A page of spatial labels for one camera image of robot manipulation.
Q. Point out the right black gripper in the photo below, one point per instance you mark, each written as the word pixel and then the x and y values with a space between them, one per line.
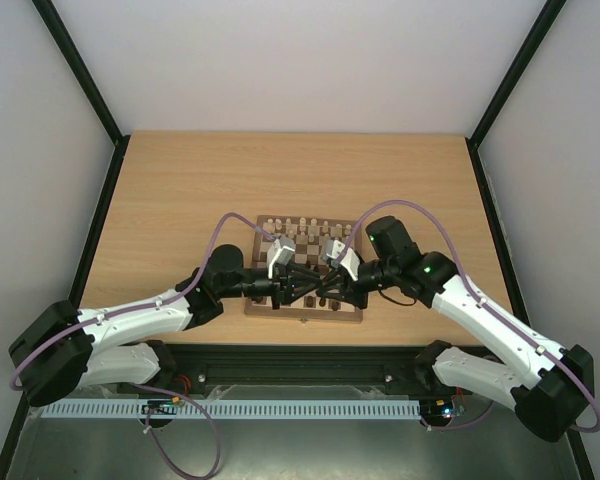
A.
pixel 348 286

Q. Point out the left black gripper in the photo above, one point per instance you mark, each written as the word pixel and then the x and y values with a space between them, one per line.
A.
pixel 284 283

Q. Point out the wooden chess board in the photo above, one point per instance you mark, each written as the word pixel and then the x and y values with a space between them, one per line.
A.
pixel 309 234

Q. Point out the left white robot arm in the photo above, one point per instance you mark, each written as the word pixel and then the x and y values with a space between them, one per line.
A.
pixel 66 348

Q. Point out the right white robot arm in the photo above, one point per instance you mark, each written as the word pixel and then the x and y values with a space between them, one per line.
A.
pixel 546 385

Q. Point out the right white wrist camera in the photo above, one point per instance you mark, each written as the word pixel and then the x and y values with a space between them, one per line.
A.
pixel 336 254

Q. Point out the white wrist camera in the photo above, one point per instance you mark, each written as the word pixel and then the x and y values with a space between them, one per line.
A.
pixel 336 254
pixel 279 253

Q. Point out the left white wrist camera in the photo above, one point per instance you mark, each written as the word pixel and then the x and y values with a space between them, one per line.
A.
pixel 279 253

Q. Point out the white slotted cable duct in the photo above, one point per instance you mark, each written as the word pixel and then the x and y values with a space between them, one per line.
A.
pixel 235 409

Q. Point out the black aluminium frame rail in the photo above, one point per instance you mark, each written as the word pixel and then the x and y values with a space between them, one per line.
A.
pixel 202 367

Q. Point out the right black frame post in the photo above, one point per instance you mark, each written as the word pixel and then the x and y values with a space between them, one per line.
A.
pixel 540 28

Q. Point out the black frame post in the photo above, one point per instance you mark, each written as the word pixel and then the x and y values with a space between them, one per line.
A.
pixel 540 28
pixel 56 27

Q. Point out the left black frame post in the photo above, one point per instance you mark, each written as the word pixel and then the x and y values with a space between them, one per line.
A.
pixel 56 27

